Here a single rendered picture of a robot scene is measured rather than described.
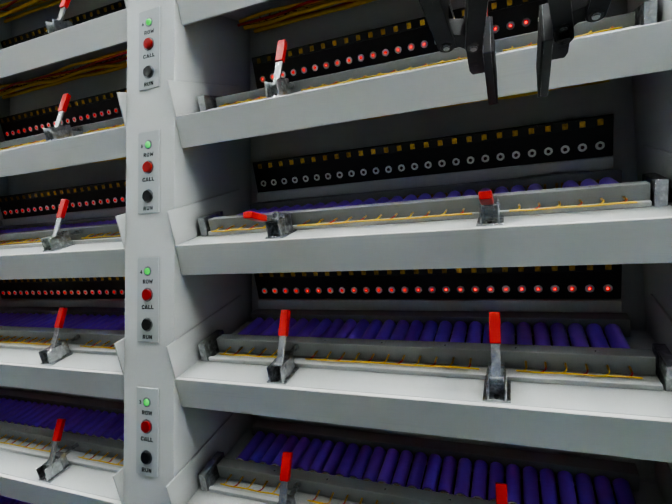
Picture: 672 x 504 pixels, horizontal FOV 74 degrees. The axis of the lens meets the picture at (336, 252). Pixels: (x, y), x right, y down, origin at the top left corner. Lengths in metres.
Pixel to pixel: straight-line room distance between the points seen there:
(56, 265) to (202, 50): 0.43
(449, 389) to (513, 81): 0.35
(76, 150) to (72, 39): 0.19
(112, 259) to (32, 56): 0.42
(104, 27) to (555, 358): 0.82
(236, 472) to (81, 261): 0.41
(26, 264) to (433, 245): 0.69
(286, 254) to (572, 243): 0.33
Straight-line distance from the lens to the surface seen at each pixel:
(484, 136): 0.68
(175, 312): 0.67
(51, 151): 0.91
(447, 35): 0.35
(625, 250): 0.52
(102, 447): 0.91
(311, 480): 0.68
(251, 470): 0.73
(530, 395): 0.54
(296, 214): 0.62
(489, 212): 0.54
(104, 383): 0.79
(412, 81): 0.56
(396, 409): 0.54
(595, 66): 0.56
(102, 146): 0.82
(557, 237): 0.51
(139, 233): 0.72
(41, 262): 0.89
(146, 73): 0.77
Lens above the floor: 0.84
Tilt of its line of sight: 3 degrees up
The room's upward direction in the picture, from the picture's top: 1 degrees counter-clockwise
